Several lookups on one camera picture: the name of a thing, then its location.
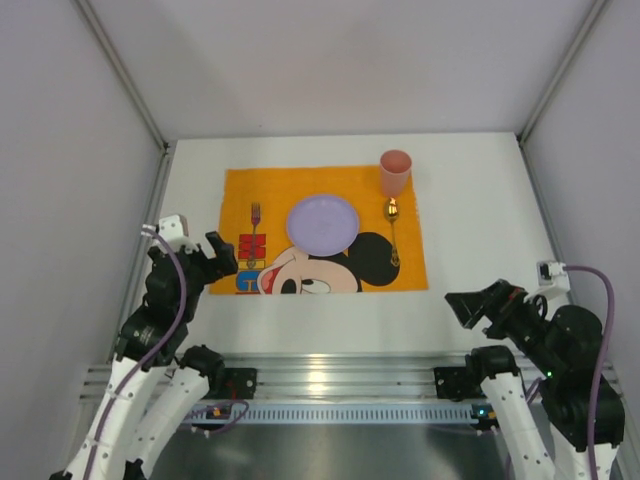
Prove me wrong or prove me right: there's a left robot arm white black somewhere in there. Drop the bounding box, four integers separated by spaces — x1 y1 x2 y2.
53 225 238 479

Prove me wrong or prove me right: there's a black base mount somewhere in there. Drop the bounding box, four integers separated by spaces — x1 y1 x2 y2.
433 366 484 402
216 367 258 400

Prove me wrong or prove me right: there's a lilac plate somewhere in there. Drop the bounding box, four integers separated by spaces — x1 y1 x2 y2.
286 194 360 257

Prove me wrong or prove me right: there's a red cup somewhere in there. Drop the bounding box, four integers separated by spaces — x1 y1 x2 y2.
379 150 412 197

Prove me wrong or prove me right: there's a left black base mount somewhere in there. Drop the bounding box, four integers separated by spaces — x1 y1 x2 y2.
216 367 258 400

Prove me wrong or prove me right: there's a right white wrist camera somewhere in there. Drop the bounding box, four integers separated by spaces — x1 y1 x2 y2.
534 260 571 300

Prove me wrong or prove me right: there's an orange Mickey Mouse placemat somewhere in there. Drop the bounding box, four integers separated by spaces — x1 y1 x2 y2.
209 165 429 295

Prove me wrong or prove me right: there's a perforated cable duct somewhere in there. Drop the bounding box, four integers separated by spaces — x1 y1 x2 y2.
183 403 479 425

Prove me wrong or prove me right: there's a gold spoon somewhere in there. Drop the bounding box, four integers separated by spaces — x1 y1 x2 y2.
384 198 401 267

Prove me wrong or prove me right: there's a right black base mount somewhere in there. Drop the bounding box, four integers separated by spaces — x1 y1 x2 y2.
433 366 484 402

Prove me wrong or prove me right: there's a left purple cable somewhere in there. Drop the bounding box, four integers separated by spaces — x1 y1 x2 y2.
79 224 250 480

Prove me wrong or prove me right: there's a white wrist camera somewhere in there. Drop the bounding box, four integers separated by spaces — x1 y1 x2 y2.
141 214 199 254
534 260 571 300

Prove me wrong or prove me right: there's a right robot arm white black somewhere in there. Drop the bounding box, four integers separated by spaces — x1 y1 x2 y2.
445 280 626 479

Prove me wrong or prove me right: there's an aluminium rail frame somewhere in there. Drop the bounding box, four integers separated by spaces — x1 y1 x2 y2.
79 319 621 404

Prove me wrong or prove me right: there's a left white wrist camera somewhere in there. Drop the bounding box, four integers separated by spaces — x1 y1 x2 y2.
141 214 199 254

